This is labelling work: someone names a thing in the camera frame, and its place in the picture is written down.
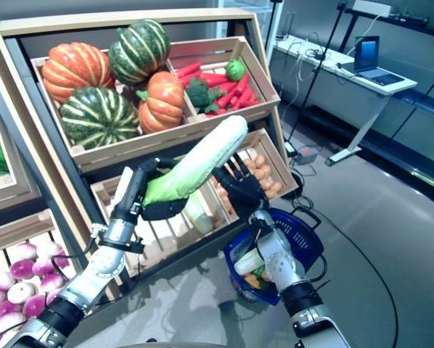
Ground black metal rack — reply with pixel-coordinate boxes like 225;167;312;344
343;5;434;41

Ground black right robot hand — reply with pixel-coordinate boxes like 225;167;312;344
211;152;271;218

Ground wooden display shelf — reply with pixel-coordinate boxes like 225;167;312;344
0;9;290;302

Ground blue plastic shopping basket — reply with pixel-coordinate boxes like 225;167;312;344
222;207;327;307

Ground coiled black cable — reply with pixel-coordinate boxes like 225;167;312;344
291;170;306;199

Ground white green napa cabbage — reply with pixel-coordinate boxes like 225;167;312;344
182;190;215;235
142;114;249;207
233;247;266;276

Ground thick framed wooden crate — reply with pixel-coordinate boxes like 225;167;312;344
0;25;42;217

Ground round green cabbage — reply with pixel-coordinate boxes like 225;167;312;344
225;59;247;83

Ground green striped pumpkin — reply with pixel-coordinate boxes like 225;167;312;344
59;86;141;150
107;18;171;86

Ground long black floor cable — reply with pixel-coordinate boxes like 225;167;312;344
300;204;401;348

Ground grey box red button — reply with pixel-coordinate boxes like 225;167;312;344
297;146;319;166

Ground black tripod stand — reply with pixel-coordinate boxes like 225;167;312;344
284;1;348;146

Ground large wooden crate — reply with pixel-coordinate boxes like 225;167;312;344
30;54;200;174

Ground small orange pumpkin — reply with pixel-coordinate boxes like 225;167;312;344
136;70;185;135

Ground red carrot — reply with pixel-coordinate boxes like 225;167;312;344
176;61;202;79
200;71;229;86
234;72;250;97

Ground dark green broccoli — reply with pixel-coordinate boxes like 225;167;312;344
186;77;221;114

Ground white box device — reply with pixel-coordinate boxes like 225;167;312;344
351;0;392;17

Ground white desk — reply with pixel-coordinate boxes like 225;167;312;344
271;34;419;167

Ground grey open laptop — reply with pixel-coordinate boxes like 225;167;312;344
353;35;406;87

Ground large orange pumpkin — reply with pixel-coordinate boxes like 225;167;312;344
41;42;116;105

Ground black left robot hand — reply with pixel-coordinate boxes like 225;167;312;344
110;156;189;229

